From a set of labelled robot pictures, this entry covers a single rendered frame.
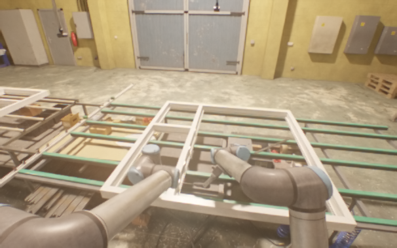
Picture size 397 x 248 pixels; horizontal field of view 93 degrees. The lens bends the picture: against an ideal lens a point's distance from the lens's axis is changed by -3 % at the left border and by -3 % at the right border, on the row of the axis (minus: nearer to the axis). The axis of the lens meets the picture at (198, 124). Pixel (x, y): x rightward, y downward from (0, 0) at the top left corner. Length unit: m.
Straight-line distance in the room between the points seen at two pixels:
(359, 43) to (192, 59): 5.43
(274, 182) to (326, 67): 7.66
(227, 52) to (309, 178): 6.84
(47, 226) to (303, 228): 0.66
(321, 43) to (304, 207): 7.20
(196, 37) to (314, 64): 4.19
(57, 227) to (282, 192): 0.55
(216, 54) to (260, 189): 6.89
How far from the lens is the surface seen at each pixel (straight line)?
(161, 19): 7.66
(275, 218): 1.28
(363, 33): 8.19
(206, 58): 7.45
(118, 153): 2.17
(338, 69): 8.38
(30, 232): 0.47
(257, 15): 7.38
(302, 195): 0.69
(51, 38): 10.24
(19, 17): 10.24
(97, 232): 0.48
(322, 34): 7.70
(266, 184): 0.66
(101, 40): 8.40
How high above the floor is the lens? 1.89
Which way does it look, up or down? 29 degrees down
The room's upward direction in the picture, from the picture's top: 1 degrees clockwise
